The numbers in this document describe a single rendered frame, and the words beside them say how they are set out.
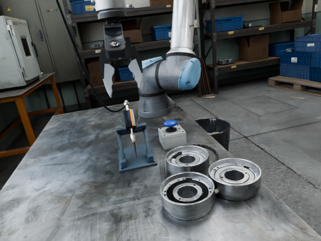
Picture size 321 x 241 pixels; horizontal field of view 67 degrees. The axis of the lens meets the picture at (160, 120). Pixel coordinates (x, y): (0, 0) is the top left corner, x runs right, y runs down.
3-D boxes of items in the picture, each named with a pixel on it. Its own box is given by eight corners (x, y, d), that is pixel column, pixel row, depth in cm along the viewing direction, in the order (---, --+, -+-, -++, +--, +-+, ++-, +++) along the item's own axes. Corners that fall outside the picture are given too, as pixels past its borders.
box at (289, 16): (304, 21, 418) (305, -4, 405) (279, 24, 415) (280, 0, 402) (289, 22, 456) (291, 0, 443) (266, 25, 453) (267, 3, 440)
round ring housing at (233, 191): (230, 168, 58) (230, 152, 57) (271, 186, 50) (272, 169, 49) (198, 187, 53) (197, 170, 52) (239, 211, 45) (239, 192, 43)
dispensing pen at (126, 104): (131, 158, 62) (120, 98, 67) (131, 160, 67) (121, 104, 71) (139, 157, 63) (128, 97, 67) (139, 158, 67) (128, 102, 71)
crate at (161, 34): (180, 37, 425) (179, 23, 418) (187, 37, 390) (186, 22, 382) (151, 41, 417) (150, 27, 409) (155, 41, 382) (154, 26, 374)
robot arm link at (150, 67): (148, 86, 112) (144, 56, 107) (174, 86, 105) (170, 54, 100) (132, 93, 102) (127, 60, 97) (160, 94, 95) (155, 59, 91)
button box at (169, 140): (187, 146, 72) (186, 130, 71) (164, 150, 71) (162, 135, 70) (179, 136, 80) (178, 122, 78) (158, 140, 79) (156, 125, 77)
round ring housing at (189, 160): (218, 172, 57) (218, 157, 56) (178, 187, 54) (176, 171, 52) (195, 155, 67) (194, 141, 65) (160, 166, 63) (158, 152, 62)
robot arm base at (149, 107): (136, 110, 113) (133, 89, 110) (167, 104, 115) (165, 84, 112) (140, 120, 99) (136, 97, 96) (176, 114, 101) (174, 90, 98)
